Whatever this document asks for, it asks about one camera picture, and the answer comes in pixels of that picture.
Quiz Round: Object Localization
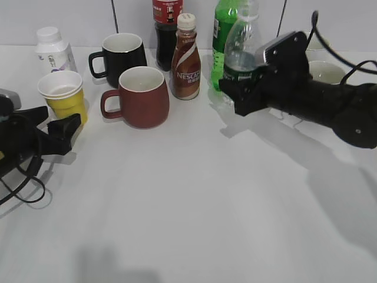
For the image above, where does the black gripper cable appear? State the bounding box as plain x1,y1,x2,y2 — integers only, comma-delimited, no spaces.
0,117,45,207
306,10,377,86

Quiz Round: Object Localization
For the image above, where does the white yogurt drink bottle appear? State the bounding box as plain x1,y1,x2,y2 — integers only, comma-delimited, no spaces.
35,27,77,75

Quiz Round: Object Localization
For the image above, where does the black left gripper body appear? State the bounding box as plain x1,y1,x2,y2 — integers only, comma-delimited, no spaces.
1,96,41,174

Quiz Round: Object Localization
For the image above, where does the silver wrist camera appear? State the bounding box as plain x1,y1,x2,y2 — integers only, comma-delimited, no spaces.
254,31,295,67
0,88,22,110

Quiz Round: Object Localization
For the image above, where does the cola bottle red label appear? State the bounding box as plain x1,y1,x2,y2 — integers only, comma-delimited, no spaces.
152,0,184,71

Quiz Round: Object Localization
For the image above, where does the red-brown ceramic mug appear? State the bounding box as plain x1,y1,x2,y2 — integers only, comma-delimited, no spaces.
100,66,170,129

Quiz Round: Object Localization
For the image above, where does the black ceramic mug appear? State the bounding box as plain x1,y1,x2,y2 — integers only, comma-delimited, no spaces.
88,33,147,88

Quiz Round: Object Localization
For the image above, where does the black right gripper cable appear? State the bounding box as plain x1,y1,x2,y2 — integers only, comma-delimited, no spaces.
306,10,377,86

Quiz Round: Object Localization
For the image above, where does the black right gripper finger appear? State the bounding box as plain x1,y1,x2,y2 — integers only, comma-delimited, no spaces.
219,79,267,117

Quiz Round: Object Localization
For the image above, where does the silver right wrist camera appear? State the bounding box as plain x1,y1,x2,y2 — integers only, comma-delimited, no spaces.
254,31,295,67

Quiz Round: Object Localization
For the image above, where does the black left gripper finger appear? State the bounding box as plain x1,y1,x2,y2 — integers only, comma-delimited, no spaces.
13,106,48,128
39,113,81,156

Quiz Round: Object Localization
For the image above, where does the green soda bottle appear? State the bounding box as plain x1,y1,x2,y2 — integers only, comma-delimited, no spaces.
211,0,240,91

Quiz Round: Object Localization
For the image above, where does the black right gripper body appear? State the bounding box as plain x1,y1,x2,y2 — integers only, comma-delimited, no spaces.
256,31,321,118

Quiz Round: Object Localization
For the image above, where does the clear water bottle green label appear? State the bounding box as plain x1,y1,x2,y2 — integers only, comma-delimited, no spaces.
223,1,262,81

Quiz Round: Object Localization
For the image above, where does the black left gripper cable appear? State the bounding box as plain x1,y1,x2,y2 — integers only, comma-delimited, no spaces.
0,117,45,207

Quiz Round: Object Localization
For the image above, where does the yellow paper cup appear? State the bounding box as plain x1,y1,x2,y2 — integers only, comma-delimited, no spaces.
37,70,88,124

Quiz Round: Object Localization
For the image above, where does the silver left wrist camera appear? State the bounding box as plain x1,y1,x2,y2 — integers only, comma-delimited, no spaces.
0,88,22,110

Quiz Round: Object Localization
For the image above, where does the dark grey ceramic mug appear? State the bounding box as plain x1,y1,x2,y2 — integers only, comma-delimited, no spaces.
309,61,346,85

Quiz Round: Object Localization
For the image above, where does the brown Nescafe coffee bottle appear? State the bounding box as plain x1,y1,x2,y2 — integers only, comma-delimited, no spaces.
171,13,201,100

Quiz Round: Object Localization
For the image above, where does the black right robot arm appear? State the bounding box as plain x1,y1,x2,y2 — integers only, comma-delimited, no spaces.
219,31,376,149

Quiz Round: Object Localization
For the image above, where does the white ceramic mug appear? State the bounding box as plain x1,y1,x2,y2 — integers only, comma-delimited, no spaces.
306,33,326,52

